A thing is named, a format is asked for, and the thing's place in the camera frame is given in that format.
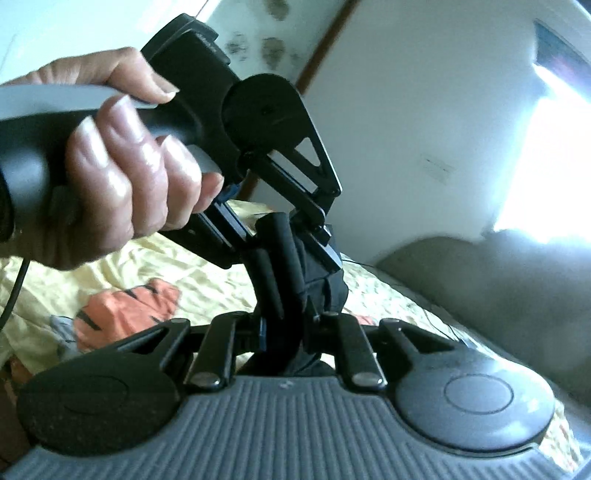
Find black pants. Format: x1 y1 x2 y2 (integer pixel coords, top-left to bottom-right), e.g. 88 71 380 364
238 231 349 377

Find person's left hand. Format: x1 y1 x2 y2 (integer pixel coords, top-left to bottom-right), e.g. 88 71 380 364
1 47 224 270

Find floral wardrobe door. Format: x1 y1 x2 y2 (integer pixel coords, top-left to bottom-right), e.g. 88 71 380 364
1 0 345 81

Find dark padded headboard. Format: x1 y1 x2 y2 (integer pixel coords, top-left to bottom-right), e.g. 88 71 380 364
378 230 590 404

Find yellow floral bedsheet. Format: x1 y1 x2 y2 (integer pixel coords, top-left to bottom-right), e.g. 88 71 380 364
0 197 583 471

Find bright window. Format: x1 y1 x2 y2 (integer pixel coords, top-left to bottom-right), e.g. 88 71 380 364
493 65 590 244

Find brown wooden door frame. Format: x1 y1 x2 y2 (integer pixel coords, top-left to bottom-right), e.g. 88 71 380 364
238 0 360 201

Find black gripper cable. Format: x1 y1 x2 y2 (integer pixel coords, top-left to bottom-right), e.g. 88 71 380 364
0 255 31 333

